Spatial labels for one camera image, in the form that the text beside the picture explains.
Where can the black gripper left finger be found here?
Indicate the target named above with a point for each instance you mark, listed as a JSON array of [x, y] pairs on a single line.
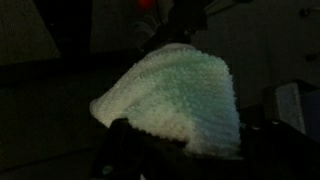
[[140, 153]]

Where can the white terry towel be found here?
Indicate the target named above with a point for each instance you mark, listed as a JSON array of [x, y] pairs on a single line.
[[173, 100]]

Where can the black rectangular box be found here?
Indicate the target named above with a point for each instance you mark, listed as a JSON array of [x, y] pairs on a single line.
[[293, 106]]

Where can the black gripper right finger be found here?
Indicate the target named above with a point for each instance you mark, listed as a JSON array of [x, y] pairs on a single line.
[[273, 153]]

